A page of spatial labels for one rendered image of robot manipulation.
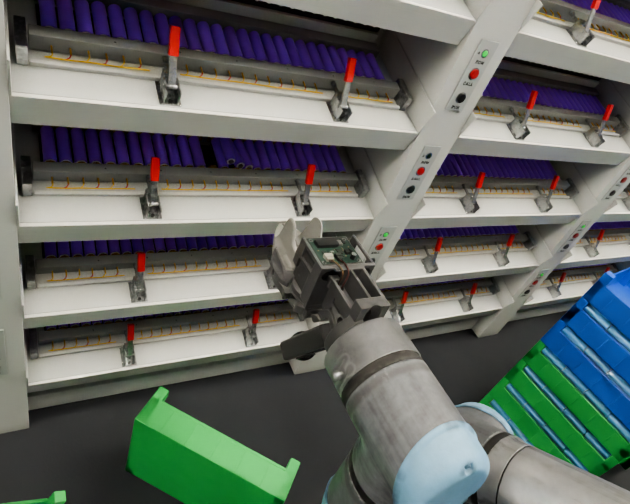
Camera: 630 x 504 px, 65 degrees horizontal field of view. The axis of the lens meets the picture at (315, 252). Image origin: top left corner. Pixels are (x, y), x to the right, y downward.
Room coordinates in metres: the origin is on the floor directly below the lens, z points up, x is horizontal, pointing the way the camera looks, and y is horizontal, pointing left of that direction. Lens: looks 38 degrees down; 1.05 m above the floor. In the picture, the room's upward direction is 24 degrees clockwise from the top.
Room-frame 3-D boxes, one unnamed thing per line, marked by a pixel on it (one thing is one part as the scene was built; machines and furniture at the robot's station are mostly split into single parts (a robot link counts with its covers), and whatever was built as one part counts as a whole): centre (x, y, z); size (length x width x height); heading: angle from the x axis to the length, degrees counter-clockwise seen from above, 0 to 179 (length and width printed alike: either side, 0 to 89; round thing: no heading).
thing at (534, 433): (0.97, -0.78, 0.12); 0.30 x 0.20 x 0.08; 48
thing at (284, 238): (0.49, 0.04, 0.68); 0.09 x 0.03 x 0.06; 40
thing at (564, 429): (0.97, -0.78, 0.20); 0.30 x 0.20 x 0.08; 48
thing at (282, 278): (0.45, 0.01, 0.66); 0.09 x 0.05 x 0.02; 40
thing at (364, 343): (0.35, -0.09, 0.68); 0.10 x 0.05 x 0.09; 130
